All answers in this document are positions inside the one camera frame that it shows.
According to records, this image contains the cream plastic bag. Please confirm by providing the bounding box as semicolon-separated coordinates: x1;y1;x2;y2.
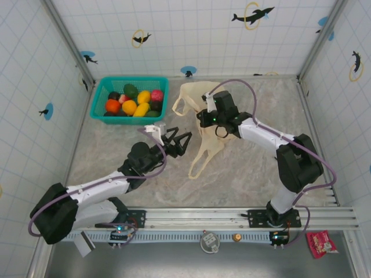
172;82;232;180

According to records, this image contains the pink red fake peach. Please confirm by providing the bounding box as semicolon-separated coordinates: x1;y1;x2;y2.
150;89;165;103

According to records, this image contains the teal plastic basket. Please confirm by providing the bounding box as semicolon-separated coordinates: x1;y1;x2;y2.
89;76;170;126

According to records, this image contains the yellow fake lemon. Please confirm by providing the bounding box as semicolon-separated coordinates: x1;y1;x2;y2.
136;90;152;105

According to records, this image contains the yellow orange fake fruit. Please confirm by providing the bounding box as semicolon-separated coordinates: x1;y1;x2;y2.
121;100;138;115

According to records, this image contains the small controller board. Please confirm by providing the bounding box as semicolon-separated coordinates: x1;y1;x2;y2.
268;230;290;250
108;224;137;248

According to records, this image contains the grey white card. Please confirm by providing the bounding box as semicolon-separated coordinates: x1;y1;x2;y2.
74;231;96;258

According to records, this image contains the round grey device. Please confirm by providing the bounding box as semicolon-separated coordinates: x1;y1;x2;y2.
199;231;220;254

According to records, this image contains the red snack packet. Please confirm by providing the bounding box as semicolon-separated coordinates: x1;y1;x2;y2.
306;230;339;259

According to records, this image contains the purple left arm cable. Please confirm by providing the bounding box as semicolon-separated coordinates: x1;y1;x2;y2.
28;127;169;238

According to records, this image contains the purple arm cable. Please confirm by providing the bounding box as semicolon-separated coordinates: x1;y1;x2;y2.
207;78;339;248
28;127;169;238

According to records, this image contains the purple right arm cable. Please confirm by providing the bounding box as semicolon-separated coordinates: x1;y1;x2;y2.
207;78;339;248

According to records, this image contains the aluminium table side rail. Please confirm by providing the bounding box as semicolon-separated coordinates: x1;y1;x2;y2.
297;79;340;207
62;82;96;186

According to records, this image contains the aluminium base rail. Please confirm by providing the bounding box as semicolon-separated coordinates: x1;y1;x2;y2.
127;206;360;231

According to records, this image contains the white slotted cable duct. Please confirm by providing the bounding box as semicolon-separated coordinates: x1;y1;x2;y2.
54;231;290;242

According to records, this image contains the large dolphin sticker yellow ring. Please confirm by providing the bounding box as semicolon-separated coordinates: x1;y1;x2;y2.
231;1;275;31

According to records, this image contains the aluminium corner post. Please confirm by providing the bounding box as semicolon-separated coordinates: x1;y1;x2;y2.
43;0;96;87
297;0;348;81

